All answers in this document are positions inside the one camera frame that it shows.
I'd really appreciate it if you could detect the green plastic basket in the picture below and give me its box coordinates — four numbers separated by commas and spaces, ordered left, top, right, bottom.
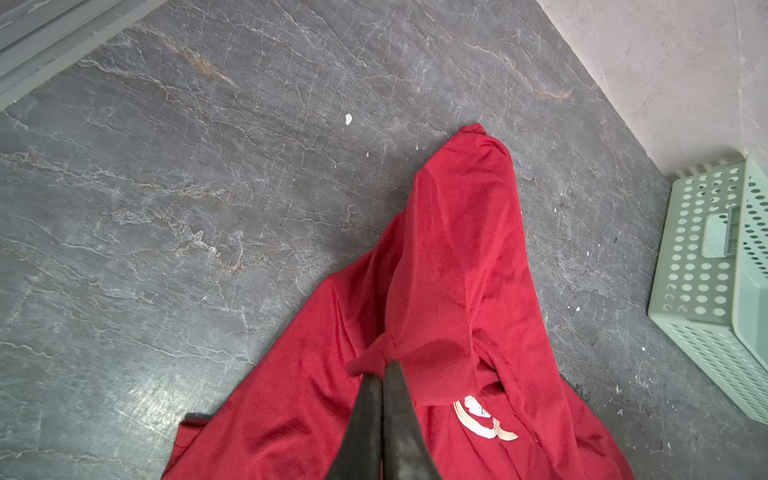
647, 158, 767, 423

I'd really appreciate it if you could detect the red t shirt with print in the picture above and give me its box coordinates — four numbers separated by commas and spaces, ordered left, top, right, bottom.
163, 124, 632, 479

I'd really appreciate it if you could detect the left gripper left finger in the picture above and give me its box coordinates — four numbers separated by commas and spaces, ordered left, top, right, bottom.
326, 374, 383, 480

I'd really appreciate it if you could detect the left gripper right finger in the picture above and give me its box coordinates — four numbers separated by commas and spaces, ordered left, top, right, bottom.
382, 361, 441, 480

